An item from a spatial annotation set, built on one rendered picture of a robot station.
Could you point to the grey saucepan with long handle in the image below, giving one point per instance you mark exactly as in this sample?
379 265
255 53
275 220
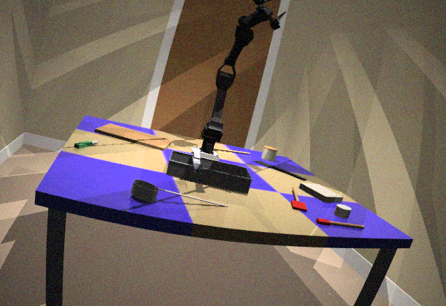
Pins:
148 192

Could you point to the grey cylindrical jar with orange lid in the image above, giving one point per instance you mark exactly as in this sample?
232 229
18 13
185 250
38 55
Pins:
269 153

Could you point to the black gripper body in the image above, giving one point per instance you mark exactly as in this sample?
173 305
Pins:
273 23

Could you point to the white short cylinder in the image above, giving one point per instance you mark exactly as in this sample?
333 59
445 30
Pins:
342 211

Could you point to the light orange flat square board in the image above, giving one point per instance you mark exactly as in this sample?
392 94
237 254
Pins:
135 136

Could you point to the red spatula with wooden handle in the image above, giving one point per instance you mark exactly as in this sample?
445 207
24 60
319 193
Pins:
297 204

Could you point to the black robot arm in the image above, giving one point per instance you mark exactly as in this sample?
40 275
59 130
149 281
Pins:
213 129

